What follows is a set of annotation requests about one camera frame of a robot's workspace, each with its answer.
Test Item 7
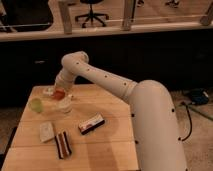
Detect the wooden post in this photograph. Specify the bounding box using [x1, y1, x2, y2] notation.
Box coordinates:
[200, 2, 213, 26]
[58, 0, 72, 34]
[122, 0, 134, 31]

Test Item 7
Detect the black white red box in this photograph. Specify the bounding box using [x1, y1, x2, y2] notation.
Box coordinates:
[78, 114, 105, 135]

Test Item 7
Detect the black office chair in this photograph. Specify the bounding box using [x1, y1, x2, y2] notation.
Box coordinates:
[75, 0, 109, 28]

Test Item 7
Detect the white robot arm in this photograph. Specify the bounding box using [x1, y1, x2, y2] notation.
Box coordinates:
[55, 51, 188, 171]

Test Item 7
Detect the wooden post left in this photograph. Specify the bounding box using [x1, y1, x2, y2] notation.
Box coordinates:
[58, 0, 72, 34]

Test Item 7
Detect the wooden post middle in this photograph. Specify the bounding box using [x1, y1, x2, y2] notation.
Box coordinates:
[122, 0, 134, 31]

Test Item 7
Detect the red orange apple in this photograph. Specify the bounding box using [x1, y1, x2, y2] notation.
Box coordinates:
[53, 90, 65, 100]

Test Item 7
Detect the black floor cable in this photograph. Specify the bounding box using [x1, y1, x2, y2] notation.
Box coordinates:
[177, 101, 194, 142]

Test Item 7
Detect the brown striped chocolate bar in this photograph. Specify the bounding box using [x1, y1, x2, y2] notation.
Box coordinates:
[54, 131, 72, 159]

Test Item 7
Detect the green plastic cup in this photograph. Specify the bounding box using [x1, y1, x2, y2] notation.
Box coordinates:
[28, 98, 43, 113]

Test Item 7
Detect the wooden post right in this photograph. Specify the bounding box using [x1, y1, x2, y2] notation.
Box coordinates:
[200, 2, 213, 26]

